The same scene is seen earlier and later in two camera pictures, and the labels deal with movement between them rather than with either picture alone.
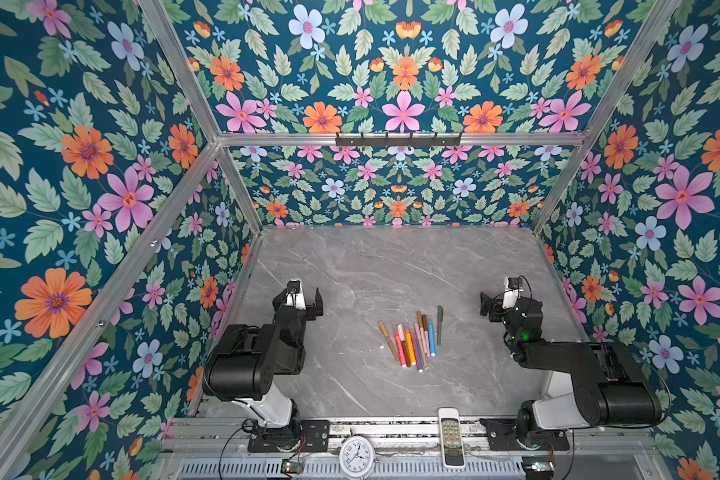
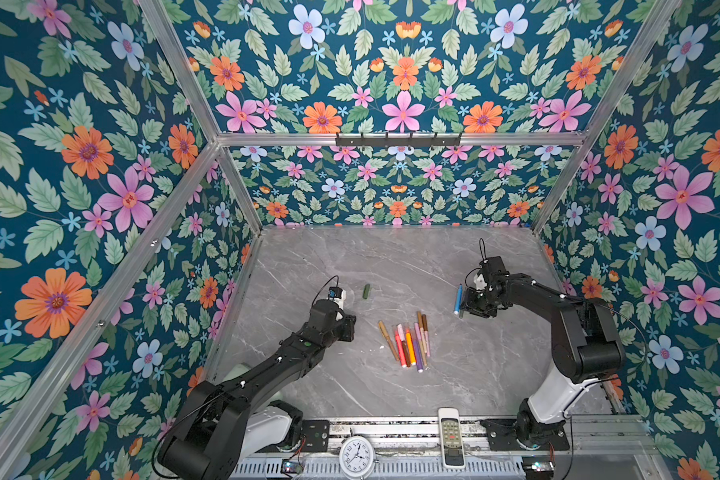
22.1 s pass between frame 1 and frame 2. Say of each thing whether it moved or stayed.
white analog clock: stayed
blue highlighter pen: moved
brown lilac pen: stayed
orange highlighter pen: stayed
